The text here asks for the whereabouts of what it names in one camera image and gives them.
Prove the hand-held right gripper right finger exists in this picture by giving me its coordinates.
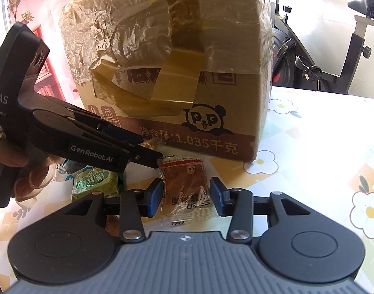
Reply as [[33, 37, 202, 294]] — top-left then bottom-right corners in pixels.
[[209, 177, 311, 243]]

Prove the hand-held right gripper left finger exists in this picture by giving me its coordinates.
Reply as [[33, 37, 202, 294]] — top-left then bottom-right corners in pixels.
[[63, 178, 164, 243]]

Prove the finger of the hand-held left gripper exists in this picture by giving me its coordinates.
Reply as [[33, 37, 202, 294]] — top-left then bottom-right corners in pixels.
[[63, 130, 165, 172], [44, 96, 144, 147]]

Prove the clear brown snack packet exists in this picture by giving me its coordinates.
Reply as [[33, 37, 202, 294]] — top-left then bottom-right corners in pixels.
[[156, 156, 208, 225]]

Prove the taped brown cardboard box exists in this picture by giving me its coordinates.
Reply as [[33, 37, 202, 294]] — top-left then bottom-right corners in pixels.
[[61, 0, 275, 163]]

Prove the person's left hand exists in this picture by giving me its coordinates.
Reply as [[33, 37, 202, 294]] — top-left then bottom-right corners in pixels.
[[0, 128, 64, 209]]

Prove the green pastry packet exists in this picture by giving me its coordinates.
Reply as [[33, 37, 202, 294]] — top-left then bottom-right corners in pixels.
[[71, 165, 124, 202]]

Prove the blue and white packet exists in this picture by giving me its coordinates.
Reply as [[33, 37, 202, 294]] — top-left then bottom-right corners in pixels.
[[56, 161, 76, 185]]

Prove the small tan wrapped candy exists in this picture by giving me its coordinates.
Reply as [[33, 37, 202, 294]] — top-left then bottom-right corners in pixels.
[[143, 139, 167, 151]]

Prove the checked floral tablecloth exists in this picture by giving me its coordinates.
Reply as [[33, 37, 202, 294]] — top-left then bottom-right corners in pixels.
[[0, 86, 374, 282]]

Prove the black exercise bike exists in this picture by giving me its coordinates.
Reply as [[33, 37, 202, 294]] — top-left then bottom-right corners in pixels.
[[268, 0, 374, 96]]

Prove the printed room wall poster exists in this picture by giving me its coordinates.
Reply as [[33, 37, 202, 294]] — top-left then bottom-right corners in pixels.
[[3, 0, 86, 100]]

